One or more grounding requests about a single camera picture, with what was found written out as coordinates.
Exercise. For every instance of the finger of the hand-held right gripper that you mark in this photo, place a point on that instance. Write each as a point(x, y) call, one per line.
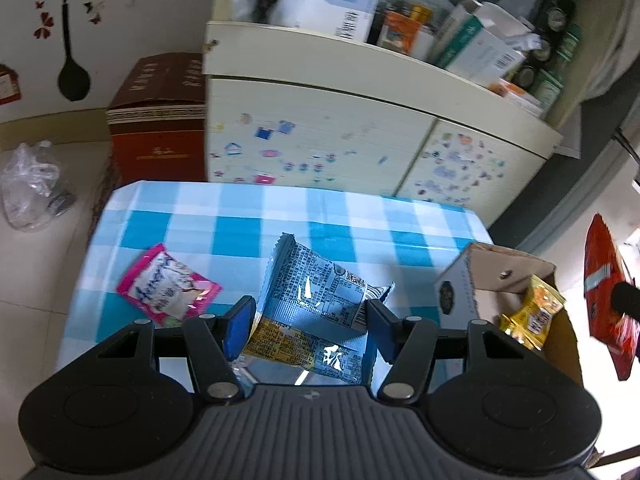
point(627, 298)

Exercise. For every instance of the red wall sticker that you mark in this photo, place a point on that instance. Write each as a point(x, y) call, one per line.
point(9, 85)

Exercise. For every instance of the black vase wall sticker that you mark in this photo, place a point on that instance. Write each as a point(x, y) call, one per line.
point(74, 80)

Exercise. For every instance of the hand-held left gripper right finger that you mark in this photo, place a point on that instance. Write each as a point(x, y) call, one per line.
point(377, 325)

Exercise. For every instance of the red snack packet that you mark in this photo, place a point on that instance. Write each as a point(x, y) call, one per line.
point(600, 280)

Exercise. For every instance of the clear plastic bag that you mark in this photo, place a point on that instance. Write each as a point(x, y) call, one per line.
point(25, 185)

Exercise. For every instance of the cream cabinet with stickers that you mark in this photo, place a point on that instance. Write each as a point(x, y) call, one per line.
point(325, 125)

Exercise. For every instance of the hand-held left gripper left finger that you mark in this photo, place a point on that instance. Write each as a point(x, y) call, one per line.
point(240, 325)

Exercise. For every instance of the blue snack packet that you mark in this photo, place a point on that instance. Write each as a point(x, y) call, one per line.
point(310, 285)

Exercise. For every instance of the flat white orange box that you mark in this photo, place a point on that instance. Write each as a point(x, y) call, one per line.
point(515, 96)

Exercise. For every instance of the large white green carton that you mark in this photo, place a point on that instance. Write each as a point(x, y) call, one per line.
point(480, 45)

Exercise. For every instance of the dark tin can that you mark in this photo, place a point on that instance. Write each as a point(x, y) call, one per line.
point(555, 17)
point(525, 76)
point(542, 49)

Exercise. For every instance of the brown cardboard box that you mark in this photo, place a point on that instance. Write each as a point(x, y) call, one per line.
point(465, 285)

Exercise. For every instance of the green tin can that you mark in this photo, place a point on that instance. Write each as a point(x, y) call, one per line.
point(547, 88)
point(570, 46)

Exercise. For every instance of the yellow orange snack packet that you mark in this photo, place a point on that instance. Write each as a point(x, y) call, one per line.
point(537, 310)

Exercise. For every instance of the blue white checkered tablecloth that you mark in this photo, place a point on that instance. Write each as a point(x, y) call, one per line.
point(200, 220)

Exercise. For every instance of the pink-edged snack packet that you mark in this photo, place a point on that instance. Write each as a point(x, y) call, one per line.
point(165, 285)

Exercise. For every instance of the white blue tissue box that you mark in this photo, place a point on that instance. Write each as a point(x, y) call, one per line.
point(335, 0)

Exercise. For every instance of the dark red cardboard box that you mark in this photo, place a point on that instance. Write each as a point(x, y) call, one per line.
point(155, 150)

